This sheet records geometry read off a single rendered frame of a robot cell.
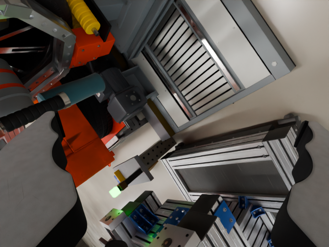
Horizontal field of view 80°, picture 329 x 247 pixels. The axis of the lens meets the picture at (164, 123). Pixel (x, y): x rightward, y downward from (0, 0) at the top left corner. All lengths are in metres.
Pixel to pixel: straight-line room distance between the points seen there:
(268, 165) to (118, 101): 0.78
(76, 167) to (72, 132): 0.19
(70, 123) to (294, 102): 1.11
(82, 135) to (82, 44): 0.53
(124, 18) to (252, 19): 0.59
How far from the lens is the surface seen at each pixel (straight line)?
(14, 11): 0.61
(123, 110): 1.07
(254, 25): 0.90
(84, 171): 1.14
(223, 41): 0.96
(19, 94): 0.71
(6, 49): 0.89
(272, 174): 1.00
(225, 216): 0.76
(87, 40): 0.85
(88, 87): 0.90
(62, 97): 0.56
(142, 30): 1.15
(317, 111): 1.03
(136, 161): 1.17
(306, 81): 0.99
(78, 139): 1.18
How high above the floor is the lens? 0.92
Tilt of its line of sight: 37 degrees down
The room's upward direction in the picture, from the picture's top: 126 degrees counter-clockwise
